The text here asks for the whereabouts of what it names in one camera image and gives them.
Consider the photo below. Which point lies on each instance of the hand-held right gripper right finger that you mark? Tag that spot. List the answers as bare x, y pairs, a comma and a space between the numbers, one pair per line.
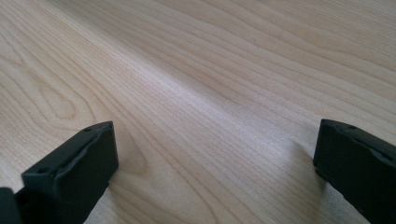
358, 168

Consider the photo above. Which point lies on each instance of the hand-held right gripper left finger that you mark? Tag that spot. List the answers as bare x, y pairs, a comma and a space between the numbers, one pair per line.
74, 174

